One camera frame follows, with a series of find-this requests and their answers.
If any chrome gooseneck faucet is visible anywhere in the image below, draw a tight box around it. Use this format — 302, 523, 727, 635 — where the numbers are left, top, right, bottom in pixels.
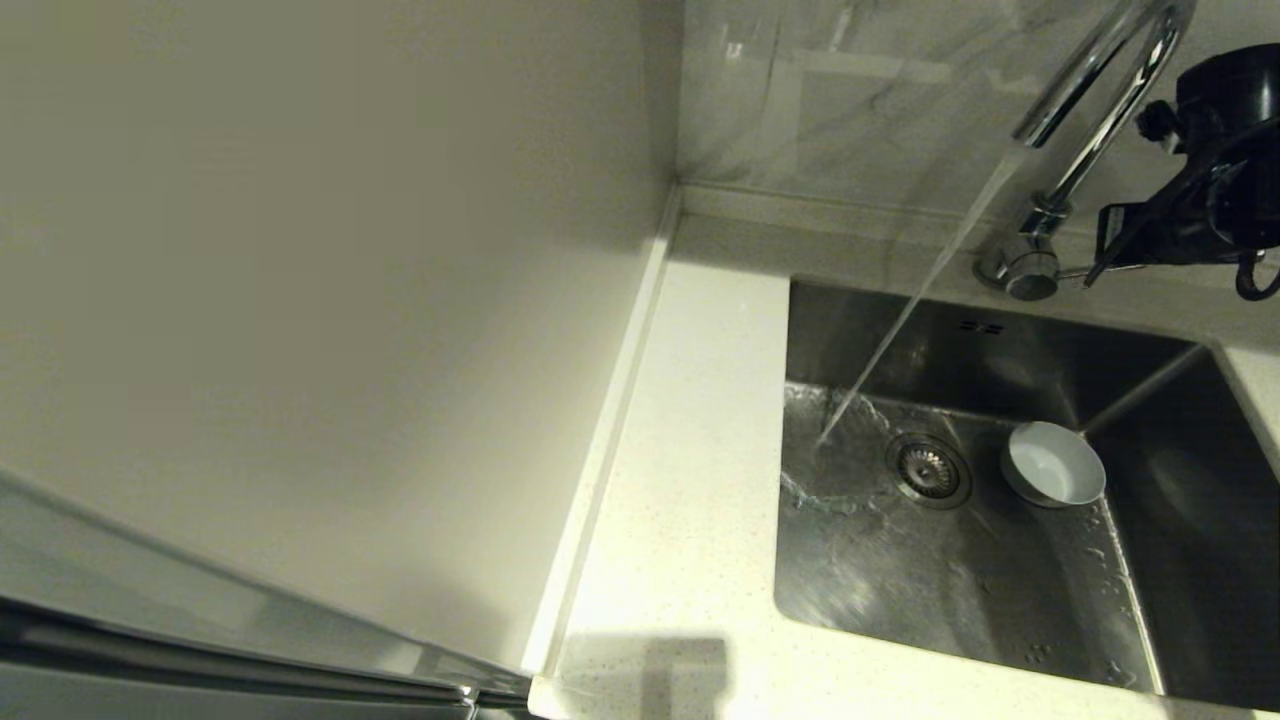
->
975, 0, 1198, 303

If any blue grey bowl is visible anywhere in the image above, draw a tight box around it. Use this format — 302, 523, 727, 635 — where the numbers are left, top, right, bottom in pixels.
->
1000, 421, 1107, 509

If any stainless steel sink basin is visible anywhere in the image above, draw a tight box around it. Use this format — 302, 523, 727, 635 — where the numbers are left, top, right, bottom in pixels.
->
772, 278, 1280, 713

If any running water stream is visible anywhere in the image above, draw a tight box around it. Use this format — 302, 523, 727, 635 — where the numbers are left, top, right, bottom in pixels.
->
815, 140, 1031, 451

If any round metal drain strainer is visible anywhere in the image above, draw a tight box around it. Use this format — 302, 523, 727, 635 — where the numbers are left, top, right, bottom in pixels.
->
885, 432, 973, 510

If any white countertop edge strip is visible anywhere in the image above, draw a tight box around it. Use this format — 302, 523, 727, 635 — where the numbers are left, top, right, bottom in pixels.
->
522, 190, 683, 673

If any white cabinet side panel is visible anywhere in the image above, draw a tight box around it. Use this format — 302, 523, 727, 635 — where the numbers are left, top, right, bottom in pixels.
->
0, 0, 683, 669

